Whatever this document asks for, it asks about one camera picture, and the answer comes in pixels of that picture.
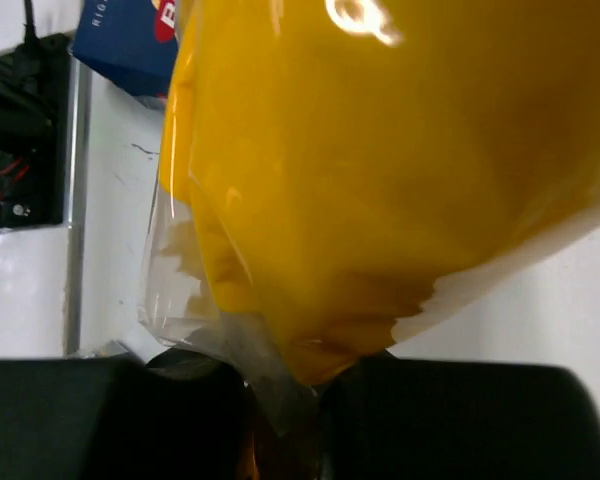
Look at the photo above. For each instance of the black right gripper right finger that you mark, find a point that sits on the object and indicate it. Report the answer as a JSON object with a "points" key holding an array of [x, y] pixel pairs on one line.
{"points": [[390, 418]]}

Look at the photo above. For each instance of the yellow fusilli pasta bag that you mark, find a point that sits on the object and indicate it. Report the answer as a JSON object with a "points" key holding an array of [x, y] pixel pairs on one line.
{"points": [[336, 177]]}

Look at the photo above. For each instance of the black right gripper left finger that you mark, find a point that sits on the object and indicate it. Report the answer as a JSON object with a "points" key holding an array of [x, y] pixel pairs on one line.
{"points": [[181, 416]]}

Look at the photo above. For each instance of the blue Barilla pasta box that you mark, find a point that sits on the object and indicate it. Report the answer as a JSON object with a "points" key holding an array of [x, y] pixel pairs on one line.
{"points": [[132, 43]]}

